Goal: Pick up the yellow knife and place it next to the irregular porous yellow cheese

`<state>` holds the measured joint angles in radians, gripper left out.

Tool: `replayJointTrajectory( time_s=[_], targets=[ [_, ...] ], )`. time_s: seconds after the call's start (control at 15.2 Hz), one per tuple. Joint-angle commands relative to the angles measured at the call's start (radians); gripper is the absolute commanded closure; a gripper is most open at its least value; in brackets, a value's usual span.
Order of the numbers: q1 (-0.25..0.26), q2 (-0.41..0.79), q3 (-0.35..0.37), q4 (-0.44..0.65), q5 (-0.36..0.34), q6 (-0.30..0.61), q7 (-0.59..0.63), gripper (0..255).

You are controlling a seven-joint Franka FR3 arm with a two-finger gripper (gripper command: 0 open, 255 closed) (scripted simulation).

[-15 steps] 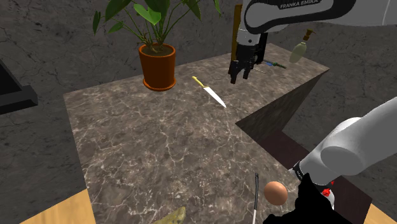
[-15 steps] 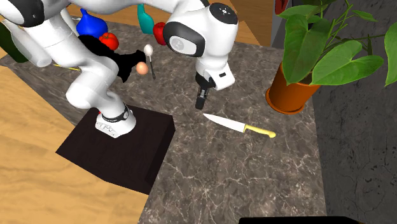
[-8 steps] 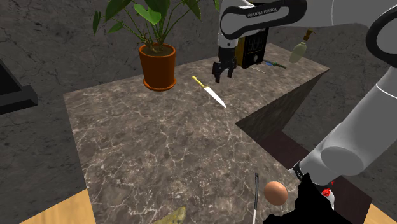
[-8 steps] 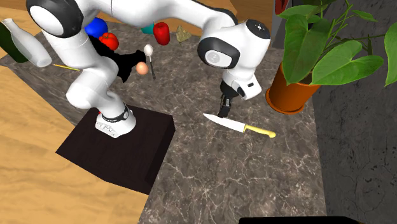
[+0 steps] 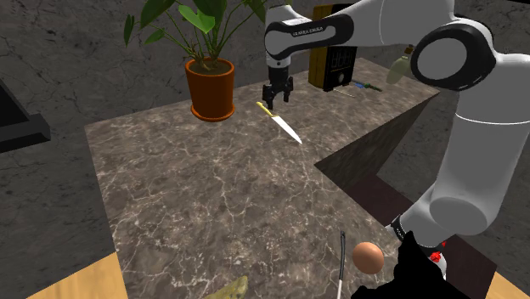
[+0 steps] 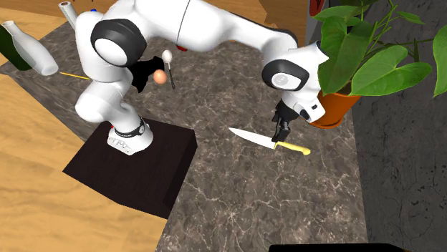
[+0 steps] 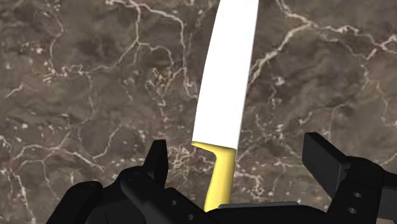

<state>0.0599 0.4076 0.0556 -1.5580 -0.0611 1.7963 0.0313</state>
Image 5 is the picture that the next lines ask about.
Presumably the yellow green lumpy object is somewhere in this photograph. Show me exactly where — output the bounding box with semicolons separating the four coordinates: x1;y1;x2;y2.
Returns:
201;274;250;299

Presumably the thin black and white stick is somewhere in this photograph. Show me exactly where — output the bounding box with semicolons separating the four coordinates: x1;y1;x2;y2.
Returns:
335;229;347;299

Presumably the brown egg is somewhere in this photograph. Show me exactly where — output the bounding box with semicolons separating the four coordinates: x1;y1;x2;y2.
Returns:
352;241;386;275

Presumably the green plant in orange pot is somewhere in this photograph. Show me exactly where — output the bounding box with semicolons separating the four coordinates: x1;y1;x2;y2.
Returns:
123;0;291;123

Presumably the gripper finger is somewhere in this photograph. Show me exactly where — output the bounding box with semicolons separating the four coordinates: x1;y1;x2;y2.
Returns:
262;83;275;111
282;76;295;104

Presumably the blue and green screwdriver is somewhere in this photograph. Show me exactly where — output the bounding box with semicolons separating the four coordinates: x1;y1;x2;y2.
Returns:
352;80;383;93

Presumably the pale green bottle with cork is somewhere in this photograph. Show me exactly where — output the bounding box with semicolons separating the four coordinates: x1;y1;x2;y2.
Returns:
386;44;416;86

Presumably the wooden box with black front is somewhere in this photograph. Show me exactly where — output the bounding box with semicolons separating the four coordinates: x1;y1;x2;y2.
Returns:
307;3;358;93

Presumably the yellow handled kitchen knife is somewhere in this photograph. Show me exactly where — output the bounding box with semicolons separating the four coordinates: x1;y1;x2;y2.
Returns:
255;100;304;145

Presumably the black low furniture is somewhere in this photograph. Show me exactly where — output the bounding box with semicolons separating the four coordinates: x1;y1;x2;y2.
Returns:
0;77;52;155

